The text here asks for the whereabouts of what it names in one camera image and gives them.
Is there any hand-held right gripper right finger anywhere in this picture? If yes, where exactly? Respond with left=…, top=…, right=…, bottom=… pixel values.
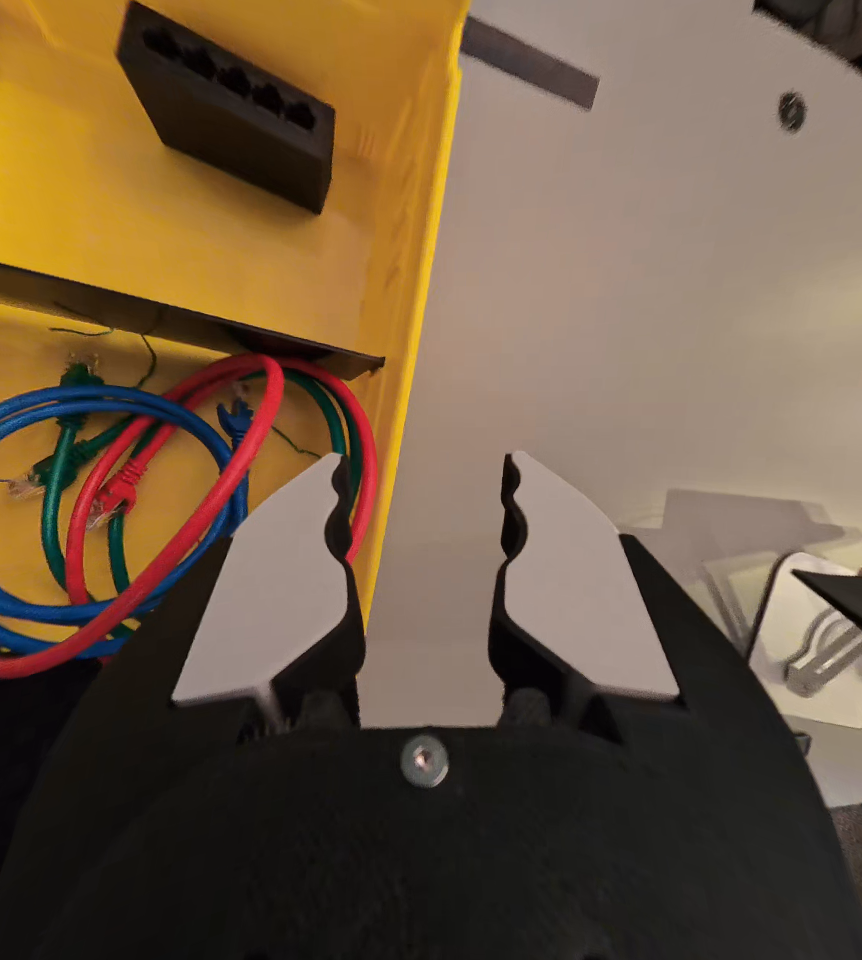
left=488, top=452, right=683, bottom=730

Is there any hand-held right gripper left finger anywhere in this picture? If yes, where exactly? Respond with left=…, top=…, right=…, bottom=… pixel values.
left=170, top=452, right=366, bottom=729

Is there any blue ethernet cable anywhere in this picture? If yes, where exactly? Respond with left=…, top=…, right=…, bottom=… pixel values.
left=0, top=386, right=255, bottom=660

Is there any red ethernet cable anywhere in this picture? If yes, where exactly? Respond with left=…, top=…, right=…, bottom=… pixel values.
left=0, top=352, right=379, bottom=680

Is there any green ethernet cable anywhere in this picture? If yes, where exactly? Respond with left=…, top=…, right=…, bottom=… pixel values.
left=11, top=363, right=364, bottom=639

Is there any yellow bin with divider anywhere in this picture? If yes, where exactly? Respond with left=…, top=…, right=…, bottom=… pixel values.
left=0, top=0, right=471, bottom=661

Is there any black ethernet switch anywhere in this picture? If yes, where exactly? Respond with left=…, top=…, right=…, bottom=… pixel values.
left=116, top=0, right=338, bottom=216

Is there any black bin divider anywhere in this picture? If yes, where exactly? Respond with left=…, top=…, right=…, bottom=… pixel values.
left=0, top=251, right=387, bottom=380

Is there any black textured pad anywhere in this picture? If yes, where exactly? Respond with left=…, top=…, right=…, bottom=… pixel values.
left=0, top=660, right=102, bottom=882

